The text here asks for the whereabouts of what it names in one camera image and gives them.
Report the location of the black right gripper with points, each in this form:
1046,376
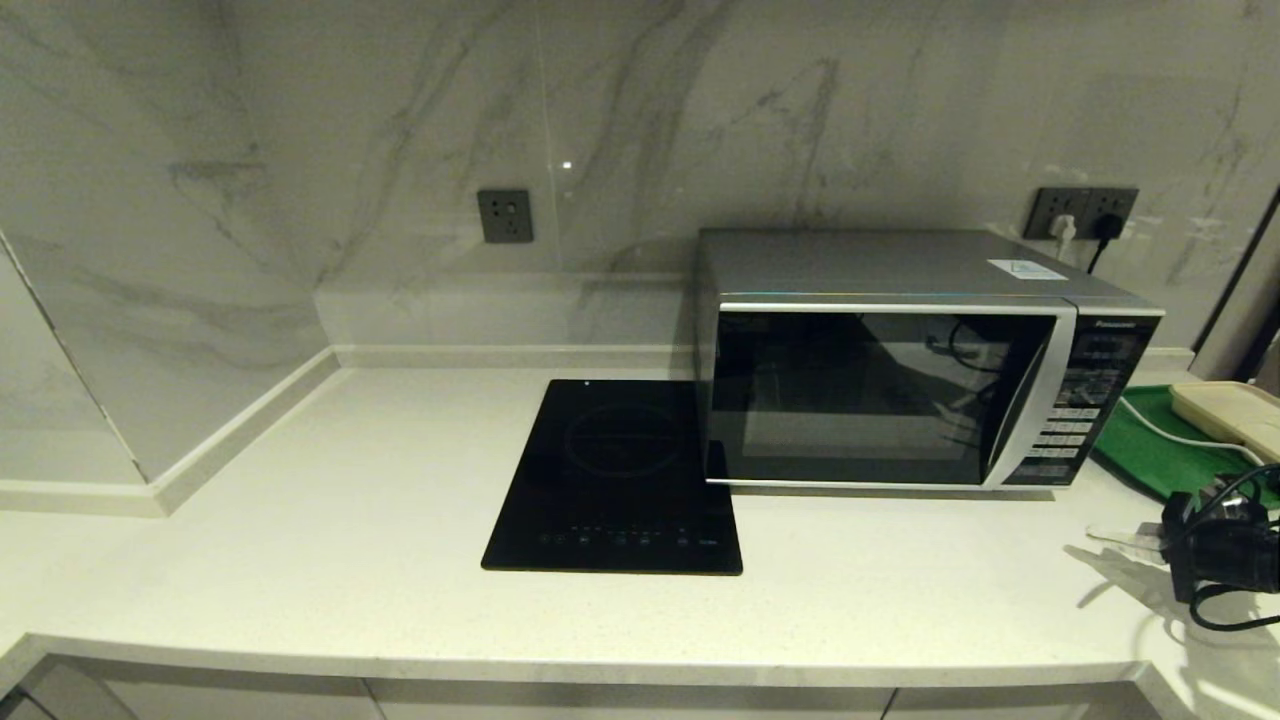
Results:
1230,560

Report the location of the microwave door with dark glass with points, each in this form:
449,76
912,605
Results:
860,400

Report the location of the white paper sheet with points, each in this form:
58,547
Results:
1028,268

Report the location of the silver microwave oven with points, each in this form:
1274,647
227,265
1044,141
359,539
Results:
850,262

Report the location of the green plastic tray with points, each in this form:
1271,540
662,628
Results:
1150,460

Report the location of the beige flat appliance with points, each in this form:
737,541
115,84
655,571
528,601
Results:
1235,410

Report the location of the white power plug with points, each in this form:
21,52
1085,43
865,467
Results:
1062,230

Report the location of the black induction cooktop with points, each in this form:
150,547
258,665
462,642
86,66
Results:
610,480

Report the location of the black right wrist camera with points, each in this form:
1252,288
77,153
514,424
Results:
1230,508

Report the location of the grey double wall socket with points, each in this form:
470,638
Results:
1080,200

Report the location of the grey single wall socket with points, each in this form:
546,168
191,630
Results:
505,216

